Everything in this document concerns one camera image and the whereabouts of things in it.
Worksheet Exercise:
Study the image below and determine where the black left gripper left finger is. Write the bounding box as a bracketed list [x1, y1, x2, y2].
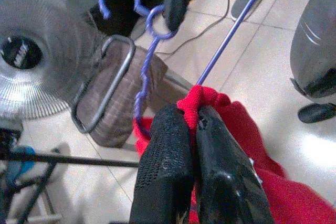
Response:
[130, 104, 195, 224]

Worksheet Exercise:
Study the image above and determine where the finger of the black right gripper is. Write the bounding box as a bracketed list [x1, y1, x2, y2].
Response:
[163, 0, 194, 33]

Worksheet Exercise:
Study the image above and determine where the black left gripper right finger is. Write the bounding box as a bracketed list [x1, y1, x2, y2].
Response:
[195, 105, 275, 224]

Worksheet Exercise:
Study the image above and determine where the red knit garment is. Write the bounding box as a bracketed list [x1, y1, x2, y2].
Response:
[133, 84, 336, 224]

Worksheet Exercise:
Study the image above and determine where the black bag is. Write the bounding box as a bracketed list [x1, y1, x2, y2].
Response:
[89, 0, 171, 38]

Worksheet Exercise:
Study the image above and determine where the brown mesh wastebasket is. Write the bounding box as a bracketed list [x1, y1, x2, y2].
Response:
[70, 34, 169, 149]

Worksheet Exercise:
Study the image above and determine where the silver metal leg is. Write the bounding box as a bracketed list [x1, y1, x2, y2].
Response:
[164, 69, 194, 91]

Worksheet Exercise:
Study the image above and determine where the blue bundle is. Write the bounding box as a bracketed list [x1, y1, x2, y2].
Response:
[5, 145, 37, 183]

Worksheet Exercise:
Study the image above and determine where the grey electric fan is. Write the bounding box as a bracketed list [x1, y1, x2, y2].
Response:
[0, 0, 89, 121]

